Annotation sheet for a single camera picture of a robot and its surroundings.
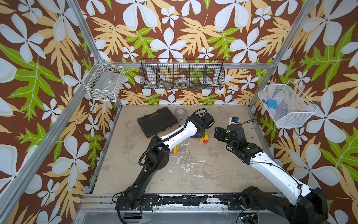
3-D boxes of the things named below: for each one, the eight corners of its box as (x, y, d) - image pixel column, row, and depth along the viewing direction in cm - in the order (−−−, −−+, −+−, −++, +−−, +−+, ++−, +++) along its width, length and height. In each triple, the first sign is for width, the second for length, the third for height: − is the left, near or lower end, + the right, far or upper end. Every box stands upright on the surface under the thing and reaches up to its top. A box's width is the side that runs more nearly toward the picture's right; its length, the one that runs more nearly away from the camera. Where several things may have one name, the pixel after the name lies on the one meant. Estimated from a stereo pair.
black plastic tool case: (147, 140, 100) (146, 136, 96) (137, 122, 111) (136, 118, 107) (178, 124, 109) (178, 121, 105) (167, 109, 120) (166, 105, 116)
